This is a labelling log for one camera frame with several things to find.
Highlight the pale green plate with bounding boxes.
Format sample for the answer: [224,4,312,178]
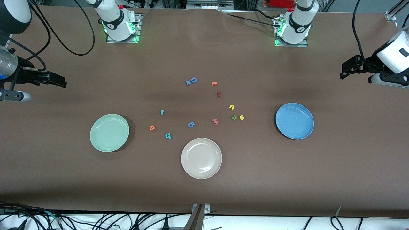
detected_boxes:
[90,114,130,153]

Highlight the blue plate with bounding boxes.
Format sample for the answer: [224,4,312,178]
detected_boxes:
[275,103,314,140]

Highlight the red box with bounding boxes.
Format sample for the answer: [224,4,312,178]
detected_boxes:
[268,0,296,8]

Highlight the brown table cover sheet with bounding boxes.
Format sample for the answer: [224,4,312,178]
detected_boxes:
[0,6,409,218]

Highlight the grey power strip box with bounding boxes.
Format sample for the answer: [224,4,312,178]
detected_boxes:
[187,0,234,10]

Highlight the beige plate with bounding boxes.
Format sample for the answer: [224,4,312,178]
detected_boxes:
[181,138,223,180]

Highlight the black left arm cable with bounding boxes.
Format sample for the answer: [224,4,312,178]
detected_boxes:
[352,0,368,63]

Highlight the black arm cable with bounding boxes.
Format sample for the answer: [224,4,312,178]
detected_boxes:
[352,0,368,63]
[6,0,95,72]

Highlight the aluminium frame profile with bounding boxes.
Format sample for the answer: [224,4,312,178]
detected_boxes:
[385,0,409,22]

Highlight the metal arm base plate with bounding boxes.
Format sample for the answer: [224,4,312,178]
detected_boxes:
[273,18,309,48]
[106,13,141,43]

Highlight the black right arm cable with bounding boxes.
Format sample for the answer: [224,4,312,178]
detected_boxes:
[6,0,95,72]

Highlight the black table cable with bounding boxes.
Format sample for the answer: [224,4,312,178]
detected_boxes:
[222,12,282,28]
[252,9,281,20]

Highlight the teal floor cable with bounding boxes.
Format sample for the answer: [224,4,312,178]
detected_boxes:
[43,209,63,224]

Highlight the metal table bracket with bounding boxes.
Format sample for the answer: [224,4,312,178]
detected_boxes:
[184,203,211,230]

